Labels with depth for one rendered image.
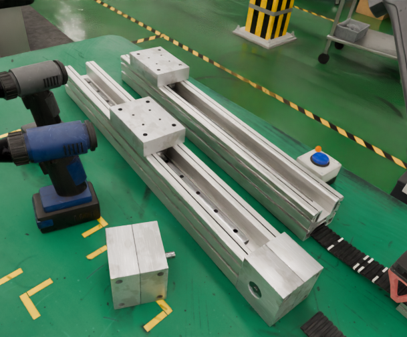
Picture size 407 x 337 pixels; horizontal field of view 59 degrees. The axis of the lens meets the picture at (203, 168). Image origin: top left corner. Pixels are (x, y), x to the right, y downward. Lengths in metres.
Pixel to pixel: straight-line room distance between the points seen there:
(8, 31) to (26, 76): 1.38
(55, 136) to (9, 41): 1.62
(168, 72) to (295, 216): 0.54
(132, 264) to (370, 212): 0.58
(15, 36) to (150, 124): 1.51
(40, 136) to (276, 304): 0.47
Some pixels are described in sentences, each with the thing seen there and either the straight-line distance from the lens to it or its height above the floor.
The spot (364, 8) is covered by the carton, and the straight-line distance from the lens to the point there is 5.67.
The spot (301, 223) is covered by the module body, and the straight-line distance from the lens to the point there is 0.77.
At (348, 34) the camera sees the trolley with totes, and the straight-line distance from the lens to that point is 3.64.
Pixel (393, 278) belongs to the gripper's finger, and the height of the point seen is 0.86.
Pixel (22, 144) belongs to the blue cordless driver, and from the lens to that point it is 0.65.
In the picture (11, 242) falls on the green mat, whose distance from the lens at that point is 0.79.
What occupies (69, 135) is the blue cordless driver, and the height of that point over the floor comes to 0.99.
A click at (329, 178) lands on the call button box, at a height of 0.81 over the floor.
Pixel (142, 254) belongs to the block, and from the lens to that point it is 0.60.
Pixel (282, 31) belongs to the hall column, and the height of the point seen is 0.10.
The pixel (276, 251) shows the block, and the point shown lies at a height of 0.87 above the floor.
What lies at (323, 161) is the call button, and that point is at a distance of 0.90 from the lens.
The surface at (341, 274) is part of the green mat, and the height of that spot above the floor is 0.78.
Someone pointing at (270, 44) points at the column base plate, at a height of 0.04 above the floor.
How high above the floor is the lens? 1.37
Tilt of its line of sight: 41 degrees down
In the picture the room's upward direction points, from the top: 8 degrees clockwise
